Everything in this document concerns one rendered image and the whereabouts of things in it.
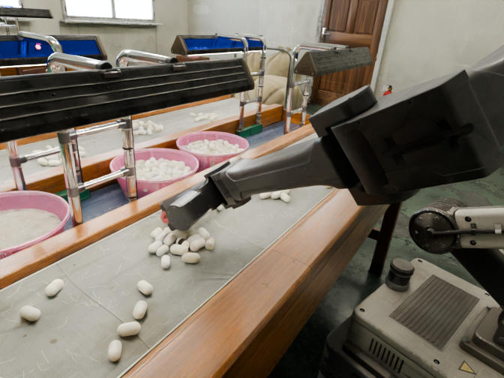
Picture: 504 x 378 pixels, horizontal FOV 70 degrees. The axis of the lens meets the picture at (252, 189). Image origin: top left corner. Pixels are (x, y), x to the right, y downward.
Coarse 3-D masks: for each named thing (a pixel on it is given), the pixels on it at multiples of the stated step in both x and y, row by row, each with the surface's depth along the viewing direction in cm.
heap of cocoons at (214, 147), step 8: (192, 144) 139; (200, 144) 137; (208, 144) 142; (216, 144) 139; (224, 144) 142; (200, 152) 130; (208, 152) 130; (216, 152) 132; (224, 152) 132; (232, 152) 132
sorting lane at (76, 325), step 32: (320, 192) 108; (160, 224) 85; (224, 224) 88; (256, 224) 89; (288, 224) 90; (96, 256) 73; (128, 256) 74; (160, 256) 74; (224, 256) 76; (256, 256) 77; (32, 288) 64; (64, 288) 64; (96, 288) 65; (128, 288) 66; (160, 288) 66; (192, 288) 67; (0, 320) 57; (64, 320) 58; (96, 320) 58; (128, 320) 59; (160, 320) 59; (0, 352) 52; (32, 352) 52; (64, 352) 53; (96, 352) 53; (128, 352) 53
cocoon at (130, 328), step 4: (124, 324) 56; (128, 324) 56; (132, 324) 56; (136, 324) 56; (120, 328) 55; (124, 328) 55; (128, 328) 55; (132, 328) 55; (136, 328) 56; (120, 332) 55; (124, 332) 55; (128, 332) 55; (132, 332) 55; (136, 332) 56; (124, 336) 55
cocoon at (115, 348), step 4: (112, 340) 53; (116, 340) 53; (112, 344) 52; (116, 344) 52; (120, 344) 53; (112, 348) 52; (116, 348) 52; (120, 348) 52; (108, 352) 51; (112, 352) 51; (116, 352) 51; (120, 352) 52; (108, 356) 51; (112, 356) 51; (116, 356) 51; (112, 360) 51; (116, 360) 51
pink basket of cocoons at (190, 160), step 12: (120, 156) 114; (144, 156) 121; (156, 156) 123; (168, 156) 123; (180, 156) 122; (192, 156) 119; (120, 168) 114; (192, 168) 118; (120, 180) 104; (144, 180) 100; (156, 180) 100; (168, 180) 101; (180, 180) 104; (144, 192) 103
